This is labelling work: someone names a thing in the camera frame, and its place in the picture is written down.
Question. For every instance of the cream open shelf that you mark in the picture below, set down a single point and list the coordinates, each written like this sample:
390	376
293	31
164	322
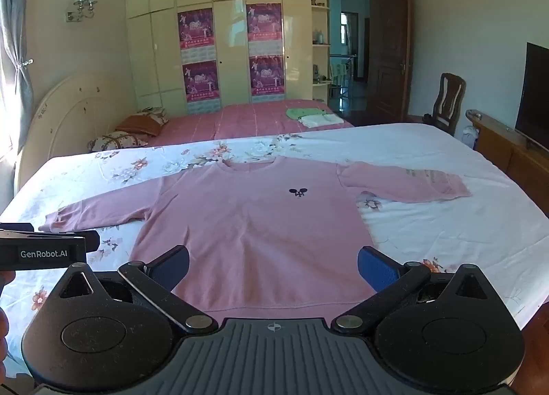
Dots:
319	35

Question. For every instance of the folded green cloth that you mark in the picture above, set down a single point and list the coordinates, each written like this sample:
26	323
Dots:
302	113

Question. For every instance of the orange brown pillow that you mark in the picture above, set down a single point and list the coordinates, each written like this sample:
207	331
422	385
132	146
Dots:
135	124

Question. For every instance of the pink checked bed cover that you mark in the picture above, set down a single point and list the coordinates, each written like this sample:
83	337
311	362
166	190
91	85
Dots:
240	125

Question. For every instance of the black television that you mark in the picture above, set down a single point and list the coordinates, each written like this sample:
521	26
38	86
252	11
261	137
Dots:
534	95

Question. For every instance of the cream round headboard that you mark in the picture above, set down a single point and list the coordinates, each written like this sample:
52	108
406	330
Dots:
64	112

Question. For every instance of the folded white cloth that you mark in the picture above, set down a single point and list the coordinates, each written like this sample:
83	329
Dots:
319	120

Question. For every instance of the brown wooden door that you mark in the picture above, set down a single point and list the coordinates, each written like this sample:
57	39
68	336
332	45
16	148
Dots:
388	56

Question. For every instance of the white floral bed sheet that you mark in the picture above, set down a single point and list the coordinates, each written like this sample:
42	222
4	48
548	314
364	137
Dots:
450	228

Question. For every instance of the wall lamp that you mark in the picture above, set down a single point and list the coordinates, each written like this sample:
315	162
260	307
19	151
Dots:
83	3

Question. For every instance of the cream patterned pillow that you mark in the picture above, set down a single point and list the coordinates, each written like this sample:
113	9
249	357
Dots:
112	141

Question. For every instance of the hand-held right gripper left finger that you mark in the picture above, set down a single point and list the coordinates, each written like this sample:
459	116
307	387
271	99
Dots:
169	266

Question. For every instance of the person's left hand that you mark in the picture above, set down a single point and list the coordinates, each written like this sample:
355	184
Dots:
6	281

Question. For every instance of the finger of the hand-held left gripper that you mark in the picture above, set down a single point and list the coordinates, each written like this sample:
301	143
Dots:
92	240

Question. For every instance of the grey curtain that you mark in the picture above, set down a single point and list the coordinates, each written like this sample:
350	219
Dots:
13	56

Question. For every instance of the dark wooden chair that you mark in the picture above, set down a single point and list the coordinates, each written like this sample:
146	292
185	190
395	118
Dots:
448	99

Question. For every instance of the pink sweater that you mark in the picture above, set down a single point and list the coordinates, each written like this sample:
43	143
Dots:
257	228

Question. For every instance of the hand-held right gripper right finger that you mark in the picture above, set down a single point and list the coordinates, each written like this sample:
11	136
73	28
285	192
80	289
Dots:
377	268

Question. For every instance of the cream glossy wardrobe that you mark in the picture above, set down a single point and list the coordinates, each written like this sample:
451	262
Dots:
231	35

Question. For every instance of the small white object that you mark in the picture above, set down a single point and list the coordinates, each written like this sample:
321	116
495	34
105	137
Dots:
470	137

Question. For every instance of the wooden television cabinet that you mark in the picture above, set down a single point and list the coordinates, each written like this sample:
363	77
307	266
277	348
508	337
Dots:
506	150

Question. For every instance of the purple wall poster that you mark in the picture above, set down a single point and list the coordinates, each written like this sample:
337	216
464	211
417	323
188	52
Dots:
200	82
264	22
195	28
266	75

